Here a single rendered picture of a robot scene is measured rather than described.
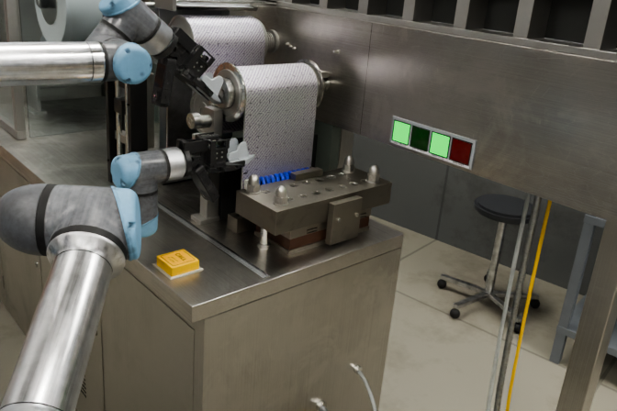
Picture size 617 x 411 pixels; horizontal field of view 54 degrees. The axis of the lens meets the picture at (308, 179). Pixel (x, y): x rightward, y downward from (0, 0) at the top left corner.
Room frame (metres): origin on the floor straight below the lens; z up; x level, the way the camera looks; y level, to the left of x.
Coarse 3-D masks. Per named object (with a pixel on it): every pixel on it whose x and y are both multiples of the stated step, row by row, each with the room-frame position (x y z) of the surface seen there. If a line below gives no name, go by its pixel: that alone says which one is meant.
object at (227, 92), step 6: (228, 78) 1.47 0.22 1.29; (222, 84) 1.46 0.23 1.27; (228, 84) 1.45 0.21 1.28; (222, 90) 1.46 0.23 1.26; (228, 90) 1.44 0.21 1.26; (234, 90) 1.45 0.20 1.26; (222, 96) 1.46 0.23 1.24; (228, 96) 1.44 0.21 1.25; (234, 96) 1.45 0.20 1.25; (222, 102) 1.46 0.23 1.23; (228, 102) 1.44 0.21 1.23
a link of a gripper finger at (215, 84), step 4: (204, 76) 1.41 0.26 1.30; (220, 76) 1.44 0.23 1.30; (204, 80) 1.41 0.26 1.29; (208, 80) 1.42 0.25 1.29; (212, 80) 1.43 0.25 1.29; (216, 80) 1.43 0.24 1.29; (220, 80) 1.44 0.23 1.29; (208, 84) 1.42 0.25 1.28; (212, 84) 1.43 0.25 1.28; (216, 84) 1.43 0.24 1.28; (220, 84) 1.44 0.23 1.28; (196, 88) 1.42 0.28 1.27; (212, 88) 1.43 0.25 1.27; (216, 88) 1.43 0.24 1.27; (216, 92) 1.43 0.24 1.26; (208, 96) 1.41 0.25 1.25; (212, 96) 1.42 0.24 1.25; (216, 96) 1.43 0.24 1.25; (212, 100) 1.43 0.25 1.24; (216, 100) 1.43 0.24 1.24
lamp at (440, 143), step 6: (432, 132) 1.41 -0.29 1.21; (432, 138) 1.41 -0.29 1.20; (438, 138) 1.40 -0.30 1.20; (444, 138) 1.39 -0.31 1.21; (432, 144) 1.41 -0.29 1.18; (438, 144) 1.40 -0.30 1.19; (444, 144) 1.38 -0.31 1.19; (432, 150) 1.41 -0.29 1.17; (438, 150) 1.40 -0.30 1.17; (444, 150) 1.38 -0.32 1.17; (444, 156) 1.38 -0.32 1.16
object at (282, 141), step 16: (288, 112) 1.54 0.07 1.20; (304, 112) 1.57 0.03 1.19; (256, 128) 1.47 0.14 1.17; (272, 128) 1.50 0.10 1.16; (288, 128) 1.54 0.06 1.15; (304, 128) 1.58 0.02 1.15; (256, 144) 1.47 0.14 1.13; (272, 144) 1.50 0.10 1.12; (288, 144) 1.54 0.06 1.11; (304, 144) 1.58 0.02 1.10; (256, 160) 1.47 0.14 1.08; (272, 160) 1.51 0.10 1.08; (288, 160) 1.55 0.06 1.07; (304, 160) 1.58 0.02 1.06
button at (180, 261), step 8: (160, 256) 1.21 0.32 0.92; (168, 256) 1.21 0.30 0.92; (176, 256) 1.21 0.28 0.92; (184, 256) 1.22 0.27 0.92; (192, 256) 1.22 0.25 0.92; (160, 264) 1.20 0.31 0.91; (168, 264) 1.17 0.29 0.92; (176, 264) 1.18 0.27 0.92; (184, 264) 1.18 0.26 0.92; (192, 264) 1.19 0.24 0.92; (168, 272) 1.17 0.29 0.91; (176, 272) 1.17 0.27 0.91; (184, 272) 1.18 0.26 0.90
